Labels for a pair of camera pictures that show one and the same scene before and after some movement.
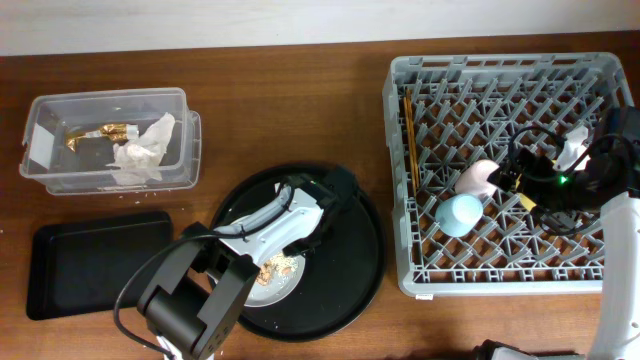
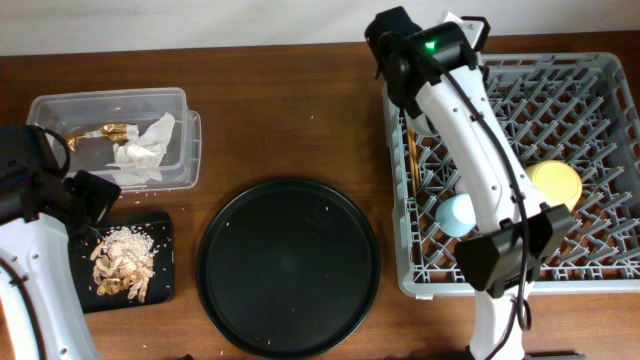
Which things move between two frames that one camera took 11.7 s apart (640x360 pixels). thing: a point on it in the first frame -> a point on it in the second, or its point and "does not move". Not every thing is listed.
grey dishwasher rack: x=443 y=112 does not move
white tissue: x=138 y=160 does not move
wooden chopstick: x=410 y=153 does not move
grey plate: x=276 y=280 -> x=420 y=124
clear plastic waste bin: x=112 y=142 does not move
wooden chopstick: x=413 y=141 does not move
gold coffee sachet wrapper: x=120 y=133 does not move
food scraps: x=280 y=264 -> x=122 y=261
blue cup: x=457 y=215 does not move
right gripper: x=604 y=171 -> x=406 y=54
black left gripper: x=300 y=249 -> x=100 y=193
